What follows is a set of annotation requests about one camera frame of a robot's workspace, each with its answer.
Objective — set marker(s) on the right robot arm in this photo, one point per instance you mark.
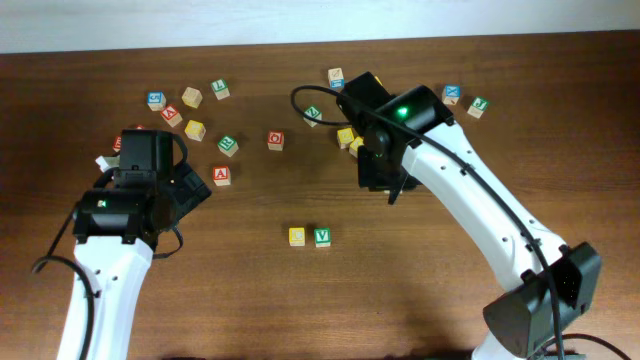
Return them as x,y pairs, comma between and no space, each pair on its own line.
413,139

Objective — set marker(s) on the green block letter L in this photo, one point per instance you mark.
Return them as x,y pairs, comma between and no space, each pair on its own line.
220,89

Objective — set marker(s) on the yellow block cluster left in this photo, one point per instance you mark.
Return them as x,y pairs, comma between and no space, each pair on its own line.
345,137

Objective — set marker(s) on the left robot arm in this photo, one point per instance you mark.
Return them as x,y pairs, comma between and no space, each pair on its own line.
117,225

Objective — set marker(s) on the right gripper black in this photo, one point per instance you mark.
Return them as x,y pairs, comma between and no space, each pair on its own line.
382,181

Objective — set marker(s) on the green block letter J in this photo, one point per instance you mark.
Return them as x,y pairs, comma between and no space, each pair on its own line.
477,107

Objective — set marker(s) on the blue block letter X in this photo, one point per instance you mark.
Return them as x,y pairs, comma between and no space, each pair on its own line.
451,94

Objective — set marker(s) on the red block letter A lower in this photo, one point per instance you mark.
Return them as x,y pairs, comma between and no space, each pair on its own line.
221,175

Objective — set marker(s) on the green block letter V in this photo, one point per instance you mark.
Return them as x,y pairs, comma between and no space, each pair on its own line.
322,237

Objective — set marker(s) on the yellow block cluster middle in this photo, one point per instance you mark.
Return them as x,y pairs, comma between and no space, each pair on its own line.
355,145

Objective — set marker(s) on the green block letter R left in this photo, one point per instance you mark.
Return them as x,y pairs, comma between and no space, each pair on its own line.
228,145

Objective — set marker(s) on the plain wood yellow-side block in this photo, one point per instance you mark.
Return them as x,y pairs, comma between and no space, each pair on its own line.
192,97

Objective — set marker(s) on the wood block blue side top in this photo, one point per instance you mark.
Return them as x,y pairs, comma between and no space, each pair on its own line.
336,78

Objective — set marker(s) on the red block letter a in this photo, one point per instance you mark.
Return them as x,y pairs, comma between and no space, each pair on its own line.
221,175
171,115

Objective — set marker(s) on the green block letter Z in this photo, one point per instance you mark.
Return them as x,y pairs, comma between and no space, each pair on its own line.
311,115

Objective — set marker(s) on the red block letter A upper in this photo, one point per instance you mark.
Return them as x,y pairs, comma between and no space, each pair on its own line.
171,115

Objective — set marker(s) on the yellow block letter C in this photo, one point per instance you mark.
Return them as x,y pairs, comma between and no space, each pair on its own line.
297,236

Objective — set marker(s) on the red block letter M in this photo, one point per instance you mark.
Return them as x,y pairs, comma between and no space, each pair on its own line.
117,144

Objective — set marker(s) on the yellow block cluster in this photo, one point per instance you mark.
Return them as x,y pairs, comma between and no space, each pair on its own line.
355,145
345,137

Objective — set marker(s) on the blue block digit 5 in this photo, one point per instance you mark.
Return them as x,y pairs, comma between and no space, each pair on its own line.
156,100

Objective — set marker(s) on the yellow block upper left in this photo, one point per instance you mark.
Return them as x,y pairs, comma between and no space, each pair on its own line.
195,130

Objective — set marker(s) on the red block letter O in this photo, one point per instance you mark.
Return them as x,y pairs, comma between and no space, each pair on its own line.
275,140

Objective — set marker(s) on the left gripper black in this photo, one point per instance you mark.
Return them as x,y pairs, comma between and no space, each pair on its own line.
192,185

